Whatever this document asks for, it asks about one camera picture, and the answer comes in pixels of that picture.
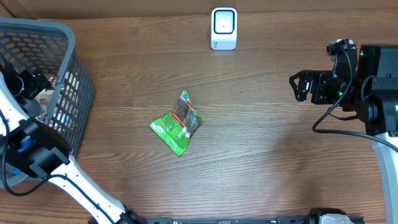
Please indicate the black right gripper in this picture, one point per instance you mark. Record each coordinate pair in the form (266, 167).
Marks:
(318, 96)

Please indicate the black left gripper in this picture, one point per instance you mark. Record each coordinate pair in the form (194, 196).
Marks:
(35, 82)

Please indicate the beige brown Pantree snack bag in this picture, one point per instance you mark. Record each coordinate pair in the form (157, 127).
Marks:
(45, 96)

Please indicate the green snack packet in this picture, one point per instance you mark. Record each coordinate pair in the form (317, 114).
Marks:
(176, 127)

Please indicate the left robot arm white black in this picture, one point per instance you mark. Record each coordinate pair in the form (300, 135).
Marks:
(41, 152)

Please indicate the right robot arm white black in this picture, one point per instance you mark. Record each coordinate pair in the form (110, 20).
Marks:
(364, 80)

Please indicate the white barcode scanner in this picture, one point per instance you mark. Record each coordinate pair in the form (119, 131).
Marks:
(224, 28)

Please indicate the grey plastic mesh basket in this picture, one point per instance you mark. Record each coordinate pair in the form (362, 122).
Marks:
(50, 47)

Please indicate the black rail at table edge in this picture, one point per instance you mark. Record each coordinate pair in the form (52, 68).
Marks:
(315, 216)

